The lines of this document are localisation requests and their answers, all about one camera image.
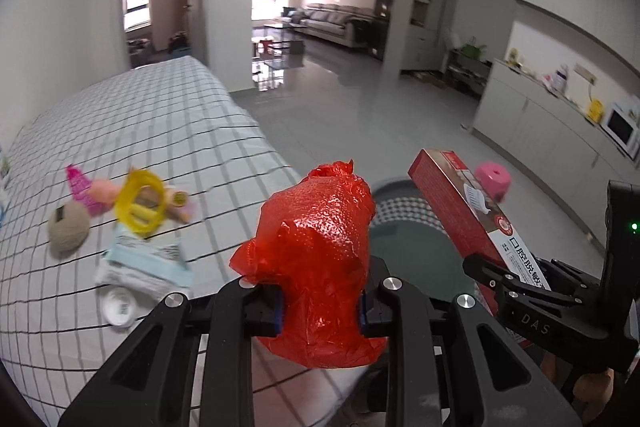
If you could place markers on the pink plastic stool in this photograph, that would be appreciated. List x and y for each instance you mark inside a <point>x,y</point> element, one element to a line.
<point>494,178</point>

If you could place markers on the right human hand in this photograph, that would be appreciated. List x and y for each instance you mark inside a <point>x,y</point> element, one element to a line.
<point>591,392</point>

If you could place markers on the grey long counter cabinet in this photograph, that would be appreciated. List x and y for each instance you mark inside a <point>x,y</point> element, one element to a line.
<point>549,140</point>

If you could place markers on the white microwave oven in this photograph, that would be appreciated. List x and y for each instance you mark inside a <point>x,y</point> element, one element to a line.
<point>622,129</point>

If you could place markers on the pink cone wrapper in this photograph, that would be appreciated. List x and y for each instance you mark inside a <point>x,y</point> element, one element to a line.
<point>98,195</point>

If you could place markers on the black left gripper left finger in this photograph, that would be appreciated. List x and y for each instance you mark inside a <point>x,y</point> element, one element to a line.
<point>148,380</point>

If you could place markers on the small white round lid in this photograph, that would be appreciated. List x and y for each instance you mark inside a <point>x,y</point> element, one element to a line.
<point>119,307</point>

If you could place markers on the grey sofa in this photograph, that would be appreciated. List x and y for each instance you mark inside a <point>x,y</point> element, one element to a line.
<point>345,25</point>

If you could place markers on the beige round plush ball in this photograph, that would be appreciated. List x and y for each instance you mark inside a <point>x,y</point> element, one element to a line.
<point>68,227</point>

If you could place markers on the light blue wipes packet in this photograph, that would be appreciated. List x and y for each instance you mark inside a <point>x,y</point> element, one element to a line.
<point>138,265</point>

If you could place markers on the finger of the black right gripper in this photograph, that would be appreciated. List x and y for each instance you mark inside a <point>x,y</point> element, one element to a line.
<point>489,274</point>

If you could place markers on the pink floral snack wrapper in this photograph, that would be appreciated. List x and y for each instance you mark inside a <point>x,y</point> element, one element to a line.
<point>178,204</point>

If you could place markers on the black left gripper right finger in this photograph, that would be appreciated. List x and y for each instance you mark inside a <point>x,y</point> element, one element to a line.
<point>451,364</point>

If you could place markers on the red plastic bag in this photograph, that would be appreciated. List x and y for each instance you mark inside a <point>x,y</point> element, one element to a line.
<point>312,240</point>

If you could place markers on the white bottle on counter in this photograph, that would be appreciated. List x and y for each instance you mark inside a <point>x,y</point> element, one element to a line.
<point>560,79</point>

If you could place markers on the grey perforated trash bin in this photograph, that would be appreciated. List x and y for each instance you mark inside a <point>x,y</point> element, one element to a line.
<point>408,236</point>

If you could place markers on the yellow box on counter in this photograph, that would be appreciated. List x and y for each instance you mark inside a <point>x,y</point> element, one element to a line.
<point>595,111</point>

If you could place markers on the green potted plant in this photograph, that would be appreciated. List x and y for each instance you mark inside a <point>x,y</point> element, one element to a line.
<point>473,49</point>

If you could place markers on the red cardboard toothpaste box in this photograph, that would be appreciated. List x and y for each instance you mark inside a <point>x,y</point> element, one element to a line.
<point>472,219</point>

